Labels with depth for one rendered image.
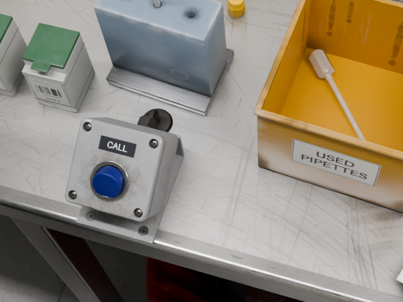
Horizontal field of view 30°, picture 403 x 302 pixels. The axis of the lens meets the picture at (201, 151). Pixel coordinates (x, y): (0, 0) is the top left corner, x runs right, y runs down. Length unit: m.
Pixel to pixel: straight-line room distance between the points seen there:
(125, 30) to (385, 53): 0.23
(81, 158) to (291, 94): 0.20
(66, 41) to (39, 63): 0.03
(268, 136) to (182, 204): 0.10
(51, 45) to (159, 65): 0.10
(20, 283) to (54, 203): 0.95
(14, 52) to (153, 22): 0.15
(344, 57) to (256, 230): 0.18
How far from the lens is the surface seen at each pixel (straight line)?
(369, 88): 0.69
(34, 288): 1.60
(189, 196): 0.65
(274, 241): 0.63
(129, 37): 0.65
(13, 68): 0.72
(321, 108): 0.68
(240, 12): 0.74
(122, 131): 0.59
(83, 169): 0.60
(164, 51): 0.65
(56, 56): 0.66
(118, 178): 0.59
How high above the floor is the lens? 1.47
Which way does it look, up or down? 63 degrees down
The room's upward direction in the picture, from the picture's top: 10 degrees counter-clockwise
